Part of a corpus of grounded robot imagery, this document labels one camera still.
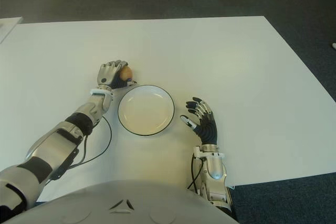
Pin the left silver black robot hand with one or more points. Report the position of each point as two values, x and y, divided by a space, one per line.
107 75

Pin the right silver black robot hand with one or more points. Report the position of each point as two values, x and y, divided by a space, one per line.
208 128

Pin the yellow-red apple with sticker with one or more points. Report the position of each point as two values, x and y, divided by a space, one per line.
126 73

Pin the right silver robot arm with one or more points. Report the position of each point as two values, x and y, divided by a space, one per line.
215 176

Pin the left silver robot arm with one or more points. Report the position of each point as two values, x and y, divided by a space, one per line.
65 134

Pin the white plate with black rim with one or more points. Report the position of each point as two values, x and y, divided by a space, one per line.
145 111

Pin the white side table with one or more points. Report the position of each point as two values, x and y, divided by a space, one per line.
6 27

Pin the grey robot torso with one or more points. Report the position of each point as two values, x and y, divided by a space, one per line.
118 203

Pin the small white object on floor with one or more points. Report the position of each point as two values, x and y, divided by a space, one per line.
334 45

